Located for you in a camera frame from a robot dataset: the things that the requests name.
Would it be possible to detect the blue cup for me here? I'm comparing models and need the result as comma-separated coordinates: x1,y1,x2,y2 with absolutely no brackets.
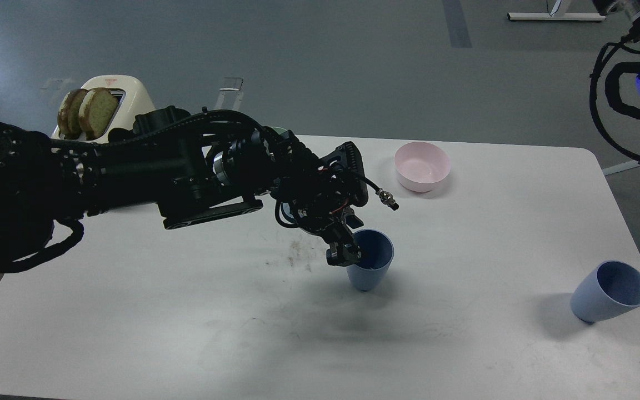
346,229,394,292
569,261,640,324

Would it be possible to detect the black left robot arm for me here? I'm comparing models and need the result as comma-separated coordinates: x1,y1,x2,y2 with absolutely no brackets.
0,106,399,275

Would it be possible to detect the left toast slice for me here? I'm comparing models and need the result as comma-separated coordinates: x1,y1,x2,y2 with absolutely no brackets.
57,88,88,140

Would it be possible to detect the pink bowl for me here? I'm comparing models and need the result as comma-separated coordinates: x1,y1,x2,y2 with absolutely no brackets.
393,141,452,193

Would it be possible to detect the right toast slice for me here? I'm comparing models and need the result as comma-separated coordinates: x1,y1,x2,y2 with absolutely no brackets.
78,88,119,141

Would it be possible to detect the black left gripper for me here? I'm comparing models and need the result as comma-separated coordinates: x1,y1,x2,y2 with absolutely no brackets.
273,141,399,267

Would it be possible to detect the toast slice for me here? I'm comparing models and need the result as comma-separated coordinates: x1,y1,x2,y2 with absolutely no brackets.
78,88,119,141
57,88,88,140

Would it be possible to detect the cream toaster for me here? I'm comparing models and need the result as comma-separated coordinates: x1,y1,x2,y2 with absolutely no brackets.
52,75,155,143

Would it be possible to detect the white stand base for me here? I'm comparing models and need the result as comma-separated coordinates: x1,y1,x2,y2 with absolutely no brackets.
506,1,606,23

